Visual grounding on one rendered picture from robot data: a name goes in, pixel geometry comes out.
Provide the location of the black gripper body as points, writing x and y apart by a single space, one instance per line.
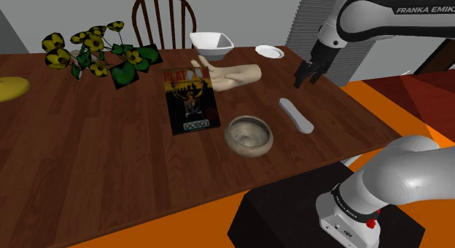
321 57

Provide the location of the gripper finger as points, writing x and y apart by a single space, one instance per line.
315 76
300 76

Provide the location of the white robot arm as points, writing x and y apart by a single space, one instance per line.
401 176

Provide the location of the grey remote control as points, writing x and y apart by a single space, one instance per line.
295 115

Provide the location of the small white plate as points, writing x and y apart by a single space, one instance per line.
269 51

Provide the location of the grey ribbed radiator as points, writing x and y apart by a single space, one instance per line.
309 16

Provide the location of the beige hand figure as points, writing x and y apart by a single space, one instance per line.
234 76

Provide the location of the beige stone bowl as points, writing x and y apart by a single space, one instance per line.
249 136

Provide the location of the white square bowl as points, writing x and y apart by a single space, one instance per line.
211 44

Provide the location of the dark game box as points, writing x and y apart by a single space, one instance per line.
192 105

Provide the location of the dark wooden furniture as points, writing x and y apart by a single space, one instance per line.
439 59

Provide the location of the dark robot stand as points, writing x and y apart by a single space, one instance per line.
284 211

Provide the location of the dark wooden chair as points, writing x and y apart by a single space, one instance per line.
163 19

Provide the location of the yellow flowers with green leaves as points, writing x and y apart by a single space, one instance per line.
124 71

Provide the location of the brown wooden table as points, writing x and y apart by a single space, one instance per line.
106 162

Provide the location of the yellow round plate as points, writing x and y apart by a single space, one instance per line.
10 88

